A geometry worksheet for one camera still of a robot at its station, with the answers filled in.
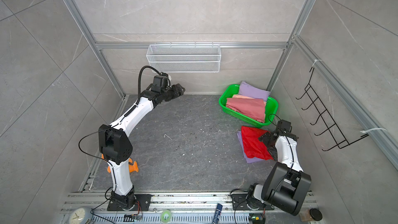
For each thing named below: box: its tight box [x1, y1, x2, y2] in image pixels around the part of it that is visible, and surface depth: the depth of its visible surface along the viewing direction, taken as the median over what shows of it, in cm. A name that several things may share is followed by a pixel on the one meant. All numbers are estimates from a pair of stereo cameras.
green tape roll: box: [160, 209, 173, 224], surface depth 71 cm
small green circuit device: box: [248, 213, 266, 224], surface depth 72 cm
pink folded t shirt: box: [225, 94, 267, 123], surface depth 103 cm
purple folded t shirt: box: [236, 130, 267, 164], surface depth 90 cm
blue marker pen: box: [211, 203, 223, 224], surface depth 70 cm
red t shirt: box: [241, 126, 275, 161], surface depth 90 cm
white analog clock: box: [67, 206, 93, 224], surface depth 68 cm
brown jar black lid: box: [298, 207, 323, 222], surface depth 64 cm
